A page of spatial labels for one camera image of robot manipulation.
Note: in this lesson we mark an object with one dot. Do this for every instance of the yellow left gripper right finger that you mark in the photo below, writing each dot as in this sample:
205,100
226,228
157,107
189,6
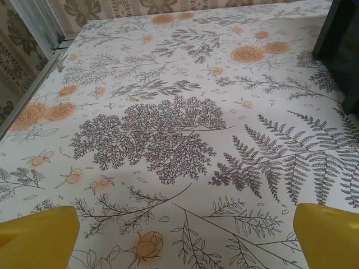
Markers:
331,241

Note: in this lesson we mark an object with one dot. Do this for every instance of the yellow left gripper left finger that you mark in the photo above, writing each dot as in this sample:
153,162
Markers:
33,243

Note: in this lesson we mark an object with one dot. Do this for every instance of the black plastic bin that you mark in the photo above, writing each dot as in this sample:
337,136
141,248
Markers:
342,56

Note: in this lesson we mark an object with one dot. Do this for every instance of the aluminium frame rail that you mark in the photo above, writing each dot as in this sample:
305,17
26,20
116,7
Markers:
28,96

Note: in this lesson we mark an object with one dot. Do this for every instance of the aluminium frame post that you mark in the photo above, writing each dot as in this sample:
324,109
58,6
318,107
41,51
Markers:
42,22

